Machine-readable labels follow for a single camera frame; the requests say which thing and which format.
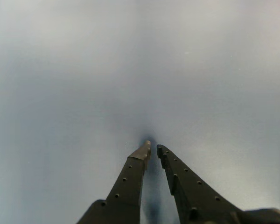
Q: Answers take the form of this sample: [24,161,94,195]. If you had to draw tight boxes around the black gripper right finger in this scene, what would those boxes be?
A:
[156,144,248,224]

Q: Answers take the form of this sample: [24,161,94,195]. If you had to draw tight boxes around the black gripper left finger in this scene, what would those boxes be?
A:
[76,140,152,224]

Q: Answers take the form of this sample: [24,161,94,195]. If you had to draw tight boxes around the dark blue table mat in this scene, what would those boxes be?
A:
[0,0,280,224]

